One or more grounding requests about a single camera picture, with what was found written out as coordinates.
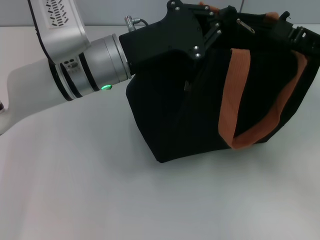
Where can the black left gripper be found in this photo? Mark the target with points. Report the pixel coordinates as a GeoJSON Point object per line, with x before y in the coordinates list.
{"type": "Point", "coordinates": [162, 40]}

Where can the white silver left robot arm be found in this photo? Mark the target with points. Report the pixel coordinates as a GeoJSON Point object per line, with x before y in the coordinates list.
{"type": "Point", "coordinates": [100, 62]}

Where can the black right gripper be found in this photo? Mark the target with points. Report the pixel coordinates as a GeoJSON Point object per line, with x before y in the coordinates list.
{"type": "Point", "coordinates": [312, 42]}

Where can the silver zipper pull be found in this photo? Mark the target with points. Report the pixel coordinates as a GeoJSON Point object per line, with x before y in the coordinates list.
{"type": "Point", "coordinates": [246, 26]}

